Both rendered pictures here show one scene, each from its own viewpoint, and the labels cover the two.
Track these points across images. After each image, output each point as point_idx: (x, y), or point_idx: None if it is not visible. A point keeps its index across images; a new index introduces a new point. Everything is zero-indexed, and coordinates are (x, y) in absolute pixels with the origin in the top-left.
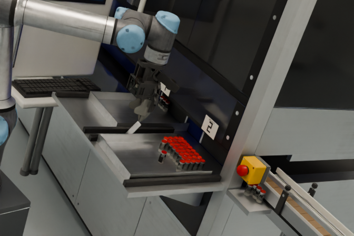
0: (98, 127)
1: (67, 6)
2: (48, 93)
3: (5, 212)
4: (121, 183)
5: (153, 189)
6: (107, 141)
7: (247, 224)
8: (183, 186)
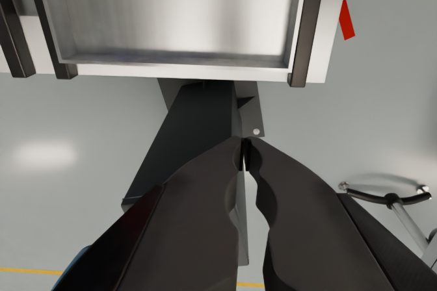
0: (1, 28)
1: None
2: None
3: (238, 215)
4: (280, 79)
5: None
6: (70, 21)
7: None
8: None
